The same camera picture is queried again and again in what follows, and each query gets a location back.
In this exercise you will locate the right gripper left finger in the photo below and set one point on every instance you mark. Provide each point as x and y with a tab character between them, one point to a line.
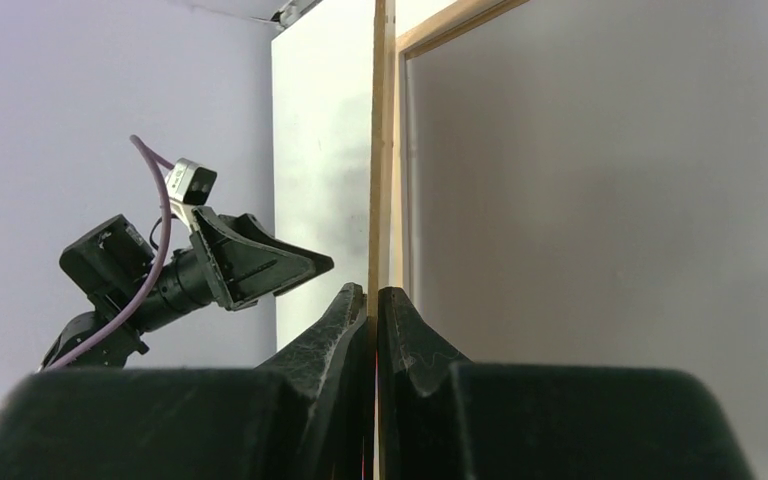
329	369

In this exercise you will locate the white wooden picture frame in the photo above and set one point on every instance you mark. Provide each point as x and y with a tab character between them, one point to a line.
454	20

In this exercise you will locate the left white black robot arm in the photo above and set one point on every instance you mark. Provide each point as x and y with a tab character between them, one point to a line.
109	264

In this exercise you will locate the printed colour photo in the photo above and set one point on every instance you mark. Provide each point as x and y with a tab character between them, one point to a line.
589	185

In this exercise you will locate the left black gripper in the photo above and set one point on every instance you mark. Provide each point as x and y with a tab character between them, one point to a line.
232	262

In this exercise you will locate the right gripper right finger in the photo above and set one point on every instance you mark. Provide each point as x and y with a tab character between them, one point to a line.
418	426

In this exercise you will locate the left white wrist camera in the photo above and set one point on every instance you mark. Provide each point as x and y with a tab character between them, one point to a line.
189	185

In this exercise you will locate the brown cardboard backing board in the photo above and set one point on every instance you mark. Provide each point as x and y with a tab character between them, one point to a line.
382	144

